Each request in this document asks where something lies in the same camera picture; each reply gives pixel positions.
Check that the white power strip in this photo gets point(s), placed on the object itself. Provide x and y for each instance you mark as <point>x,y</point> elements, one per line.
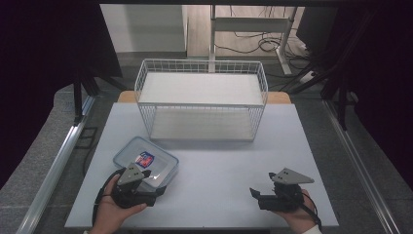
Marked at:
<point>307,76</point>

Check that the white metal desk frame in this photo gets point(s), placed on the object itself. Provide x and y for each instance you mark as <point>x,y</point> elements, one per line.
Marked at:
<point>250,24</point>

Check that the clear plastic food container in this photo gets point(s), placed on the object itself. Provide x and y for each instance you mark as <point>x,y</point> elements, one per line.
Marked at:
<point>152,159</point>

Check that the white sleeve cuff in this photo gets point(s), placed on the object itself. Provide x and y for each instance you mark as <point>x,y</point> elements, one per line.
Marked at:
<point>313,230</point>

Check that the black metal stand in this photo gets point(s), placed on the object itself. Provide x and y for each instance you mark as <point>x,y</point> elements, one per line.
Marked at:
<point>341,100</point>
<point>78,94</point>

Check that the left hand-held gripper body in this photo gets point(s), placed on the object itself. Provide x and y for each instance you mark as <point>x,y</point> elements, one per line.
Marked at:
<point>130,177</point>

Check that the person's right hand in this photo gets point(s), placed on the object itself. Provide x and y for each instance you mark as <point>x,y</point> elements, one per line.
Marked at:
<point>300,217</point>

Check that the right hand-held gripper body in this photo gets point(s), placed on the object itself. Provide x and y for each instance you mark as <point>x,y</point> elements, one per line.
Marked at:
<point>285,195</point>

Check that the white cabinet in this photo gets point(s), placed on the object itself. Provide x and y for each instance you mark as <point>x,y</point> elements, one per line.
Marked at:
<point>142,27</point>

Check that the dark curtain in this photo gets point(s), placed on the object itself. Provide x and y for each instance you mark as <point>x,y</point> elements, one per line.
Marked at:
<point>380,65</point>
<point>39,65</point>

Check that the person's left hand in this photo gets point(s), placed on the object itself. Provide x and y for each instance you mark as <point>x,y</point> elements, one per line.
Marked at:
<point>108,211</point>

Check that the aluminium rail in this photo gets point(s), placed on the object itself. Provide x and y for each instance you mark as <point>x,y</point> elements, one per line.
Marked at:
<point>55,162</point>
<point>363,169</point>

